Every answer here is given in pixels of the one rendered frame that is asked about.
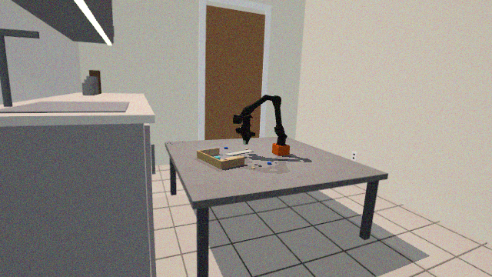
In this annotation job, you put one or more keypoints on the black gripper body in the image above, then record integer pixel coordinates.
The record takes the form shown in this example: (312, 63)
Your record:
(248, 131)

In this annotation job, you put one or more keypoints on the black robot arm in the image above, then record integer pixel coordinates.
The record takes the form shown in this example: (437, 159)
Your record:
(246, 115)

